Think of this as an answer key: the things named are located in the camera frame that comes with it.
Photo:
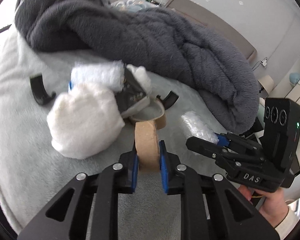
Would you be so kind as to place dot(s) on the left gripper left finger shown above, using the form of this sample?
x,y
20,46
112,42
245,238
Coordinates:
x,y
121,176

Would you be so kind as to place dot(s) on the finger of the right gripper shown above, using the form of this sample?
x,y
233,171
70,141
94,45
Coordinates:
x,y
205,148
238,144

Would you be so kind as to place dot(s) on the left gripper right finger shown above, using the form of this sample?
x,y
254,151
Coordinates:
x,y
176,177

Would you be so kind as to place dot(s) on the clear plastic wrap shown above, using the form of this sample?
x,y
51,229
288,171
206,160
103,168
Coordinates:
x,y
193,126

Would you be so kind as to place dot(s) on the brown cardboard tape roll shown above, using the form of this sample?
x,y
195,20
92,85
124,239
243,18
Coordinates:
x,y
147,146

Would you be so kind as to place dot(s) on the dark snack wrapper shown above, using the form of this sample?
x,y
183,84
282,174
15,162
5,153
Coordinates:
x,y
132,98

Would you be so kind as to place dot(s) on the cream sleeve right forearm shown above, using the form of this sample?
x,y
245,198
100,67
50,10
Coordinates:
x,y
287,225

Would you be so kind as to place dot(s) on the right hand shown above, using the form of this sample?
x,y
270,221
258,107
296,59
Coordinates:
x,y
274,209

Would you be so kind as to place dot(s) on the black curved hook right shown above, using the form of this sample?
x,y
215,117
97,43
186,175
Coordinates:
x,y
169,100

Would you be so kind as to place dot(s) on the black curved hook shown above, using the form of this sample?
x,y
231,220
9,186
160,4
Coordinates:
x,y
39,93
169,100

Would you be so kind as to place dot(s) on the white fluffy sock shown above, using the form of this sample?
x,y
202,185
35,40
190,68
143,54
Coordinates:
x,y
85,120

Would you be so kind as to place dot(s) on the black curved hook left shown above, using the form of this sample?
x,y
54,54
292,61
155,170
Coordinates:
x,y
39,93

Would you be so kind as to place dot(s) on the brown padded headboard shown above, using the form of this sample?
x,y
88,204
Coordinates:
x,y
199,15

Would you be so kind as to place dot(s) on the dark grey fleece blanket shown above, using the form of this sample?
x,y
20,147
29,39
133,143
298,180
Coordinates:
x,y
161,40

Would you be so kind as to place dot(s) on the blue patterned duvet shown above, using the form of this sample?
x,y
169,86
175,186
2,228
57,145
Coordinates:
x,y
129,5

